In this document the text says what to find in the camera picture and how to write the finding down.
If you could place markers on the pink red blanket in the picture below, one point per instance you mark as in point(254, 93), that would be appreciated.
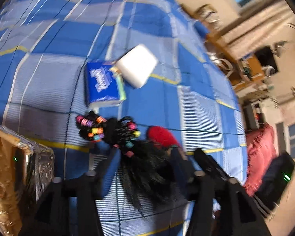
point(261, 152)

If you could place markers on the white sponge block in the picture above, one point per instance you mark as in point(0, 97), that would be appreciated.
point(137, 65)

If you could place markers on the packages on side table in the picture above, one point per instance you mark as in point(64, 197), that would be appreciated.
point(207, 13)

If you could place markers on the wooden folding chair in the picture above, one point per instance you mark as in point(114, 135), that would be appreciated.
point(247, 72)

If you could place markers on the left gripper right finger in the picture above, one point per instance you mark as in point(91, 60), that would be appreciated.
point(209, 165)

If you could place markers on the wooden side table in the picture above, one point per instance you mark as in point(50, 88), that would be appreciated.
point(221, 46)

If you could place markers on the gold ornate tissue box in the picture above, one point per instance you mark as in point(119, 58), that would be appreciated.
point(26, 169)

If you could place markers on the black wig with beads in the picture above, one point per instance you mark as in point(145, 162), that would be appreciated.
point(145, 167)

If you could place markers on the red knit hat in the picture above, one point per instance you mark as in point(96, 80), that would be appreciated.
point(162, 137)

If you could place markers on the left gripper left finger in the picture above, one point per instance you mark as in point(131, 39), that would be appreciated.
point(105, 172)

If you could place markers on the blue plaid bed sheet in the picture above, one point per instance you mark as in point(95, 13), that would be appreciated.
point(60, 59)

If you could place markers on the blue tissue pack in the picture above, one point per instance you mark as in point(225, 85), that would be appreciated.
point(104, 85)

